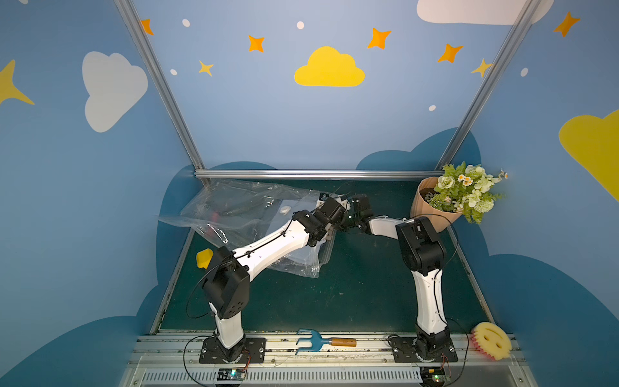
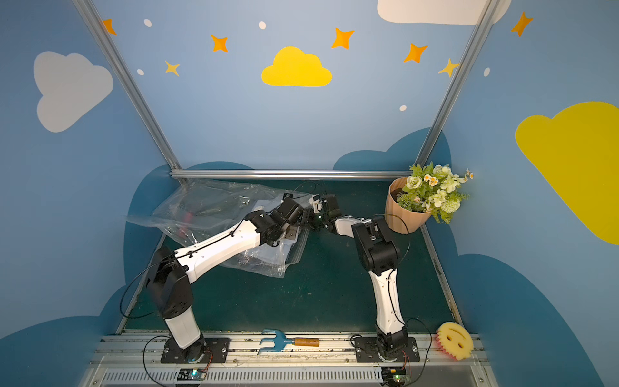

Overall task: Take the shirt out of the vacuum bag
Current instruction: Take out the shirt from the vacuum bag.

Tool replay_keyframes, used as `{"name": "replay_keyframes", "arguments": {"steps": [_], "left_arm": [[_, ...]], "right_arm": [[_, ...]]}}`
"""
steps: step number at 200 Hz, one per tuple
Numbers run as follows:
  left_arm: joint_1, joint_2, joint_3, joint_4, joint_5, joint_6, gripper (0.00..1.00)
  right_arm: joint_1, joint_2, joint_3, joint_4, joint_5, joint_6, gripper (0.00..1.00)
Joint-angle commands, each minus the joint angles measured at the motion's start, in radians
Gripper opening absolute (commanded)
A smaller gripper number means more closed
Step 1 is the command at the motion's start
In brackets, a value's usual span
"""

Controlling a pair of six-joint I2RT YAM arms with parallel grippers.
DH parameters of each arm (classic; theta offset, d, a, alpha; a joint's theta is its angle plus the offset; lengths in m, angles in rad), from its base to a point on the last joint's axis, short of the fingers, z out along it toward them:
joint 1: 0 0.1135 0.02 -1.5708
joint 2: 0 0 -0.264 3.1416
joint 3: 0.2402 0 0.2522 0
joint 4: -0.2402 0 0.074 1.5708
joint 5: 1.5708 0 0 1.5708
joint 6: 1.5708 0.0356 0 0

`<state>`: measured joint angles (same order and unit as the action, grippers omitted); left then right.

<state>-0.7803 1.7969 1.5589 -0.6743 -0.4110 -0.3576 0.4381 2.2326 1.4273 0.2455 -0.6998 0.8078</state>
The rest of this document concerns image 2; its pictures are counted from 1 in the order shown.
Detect left aluminium corner post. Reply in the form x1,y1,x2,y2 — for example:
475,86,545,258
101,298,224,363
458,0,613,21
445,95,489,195
73,0,182,177

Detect light blue shirt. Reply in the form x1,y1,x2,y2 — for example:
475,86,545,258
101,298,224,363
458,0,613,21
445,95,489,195
245,198,303,272

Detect tan ribbed flower pot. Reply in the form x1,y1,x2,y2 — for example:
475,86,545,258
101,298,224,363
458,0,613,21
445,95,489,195
385,177,431,235

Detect white green artificial flowers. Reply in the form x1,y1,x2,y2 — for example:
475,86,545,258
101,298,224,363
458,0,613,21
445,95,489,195
395,163,475,224

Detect right green circuit board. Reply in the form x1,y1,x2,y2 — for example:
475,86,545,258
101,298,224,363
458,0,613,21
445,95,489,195
380,368,410,387

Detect aluminium front mounting rail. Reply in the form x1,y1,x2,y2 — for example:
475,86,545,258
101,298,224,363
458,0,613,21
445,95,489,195
89,330,489,368

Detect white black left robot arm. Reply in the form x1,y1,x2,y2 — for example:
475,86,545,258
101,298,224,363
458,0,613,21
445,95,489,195
143,194,314,364

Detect white vented cable duct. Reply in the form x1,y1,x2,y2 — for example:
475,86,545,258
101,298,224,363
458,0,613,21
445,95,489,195
97,367,381,386

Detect yellow smiley sponge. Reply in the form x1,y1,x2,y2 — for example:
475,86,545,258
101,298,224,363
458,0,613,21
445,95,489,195
435,322,474,361

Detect clear plastic vacuum bag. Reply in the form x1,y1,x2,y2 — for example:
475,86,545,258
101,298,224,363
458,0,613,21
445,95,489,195
127,180,312,278

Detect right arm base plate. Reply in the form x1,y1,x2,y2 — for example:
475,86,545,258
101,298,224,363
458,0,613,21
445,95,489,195
349,335,421,363

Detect blue garden fork wooden handle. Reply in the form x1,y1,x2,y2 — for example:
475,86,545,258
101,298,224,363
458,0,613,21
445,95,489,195
258,329,320,355

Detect right aluminium corner post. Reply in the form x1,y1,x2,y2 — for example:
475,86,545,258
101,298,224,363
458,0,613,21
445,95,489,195
414,0,501,164

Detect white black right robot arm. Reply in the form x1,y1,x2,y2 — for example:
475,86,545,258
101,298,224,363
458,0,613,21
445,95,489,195
308,194,409,354

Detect aluminium back frame rail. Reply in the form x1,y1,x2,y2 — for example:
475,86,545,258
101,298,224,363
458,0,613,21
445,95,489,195
170,169,409,181

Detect left green circuit board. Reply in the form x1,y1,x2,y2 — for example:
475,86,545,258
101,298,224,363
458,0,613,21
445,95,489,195
177,369,208,382

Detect green circuit board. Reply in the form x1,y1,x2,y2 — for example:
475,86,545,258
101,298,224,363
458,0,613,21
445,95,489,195
177,369,208,382
380,368,410,387

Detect aluminium corner post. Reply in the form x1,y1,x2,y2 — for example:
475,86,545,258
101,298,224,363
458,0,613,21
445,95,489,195
414,0,501,164
73,0,182,177

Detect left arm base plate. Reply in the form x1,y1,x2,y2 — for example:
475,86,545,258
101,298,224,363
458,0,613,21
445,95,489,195
161,337,231,364

